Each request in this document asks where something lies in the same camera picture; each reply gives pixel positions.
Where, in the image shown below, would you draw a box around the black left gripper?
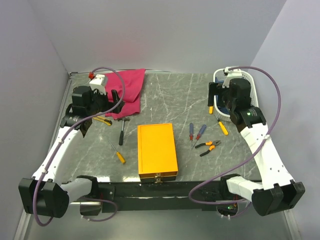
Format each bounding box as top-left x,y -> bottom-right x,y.
86,86 -> 125,117

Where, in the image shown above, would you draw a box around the yellow utility knife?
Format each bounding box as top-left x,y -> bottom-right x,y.
92,116 -> 113,126

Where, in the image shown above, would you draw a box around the blue screwdriver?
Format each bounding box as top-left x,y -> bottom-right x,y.
191,124 -> 207,148
189,122 -> 194,149

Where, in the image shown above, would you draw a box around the yellow screwdriver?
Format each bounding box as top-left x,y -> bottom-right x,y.
108,140 -> 126,164
215,115 -> 229,136
209,106 -> 214,115

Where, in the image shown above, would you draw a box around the orange drawer toolbox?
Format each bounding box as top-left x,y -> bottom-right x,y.
137,123 -> 179,183

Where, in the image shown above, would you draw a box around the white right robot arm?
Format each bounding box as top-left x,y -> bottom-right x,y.
208,78 -> 306,216

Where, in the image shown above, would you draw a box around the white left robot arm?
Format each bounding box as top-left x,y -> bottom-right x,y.
18,85 -> 124,227

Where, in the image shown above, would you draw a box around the blue checkered cloth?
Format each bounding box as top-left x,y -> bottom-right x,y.
215,78 -> 225,83

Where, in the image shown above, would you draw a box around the white plastic basket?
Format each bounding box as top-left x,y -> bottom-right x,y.
212,68 -> 259,122

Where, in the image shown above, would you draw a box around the magenta cloth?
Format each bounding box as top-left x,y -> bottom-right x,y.
103,68 -> 146,120

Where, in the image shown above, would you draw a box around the orange black pliers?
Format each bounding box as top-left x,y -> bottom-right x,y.
195,140 -> 221,157

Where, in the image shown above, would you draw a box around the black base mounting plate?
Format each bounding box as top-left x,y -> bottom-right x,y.
69,180 -> 251,213

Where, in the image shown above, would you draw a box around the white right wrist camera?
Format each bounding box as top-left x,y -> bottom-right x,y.
222,67 -> 242,88

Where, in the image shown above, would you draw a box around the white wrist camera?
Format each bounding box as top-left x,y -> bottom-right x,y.
222,67 -> 242,88
88,72 -> 108,95

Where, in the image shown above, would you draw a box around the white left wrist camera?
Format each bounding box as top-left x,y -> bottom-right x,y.
88,72 -> 108,95

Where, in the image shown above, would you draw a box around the black handled hammer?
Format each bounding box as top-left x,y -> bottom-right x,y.
117,117 -> 130,146

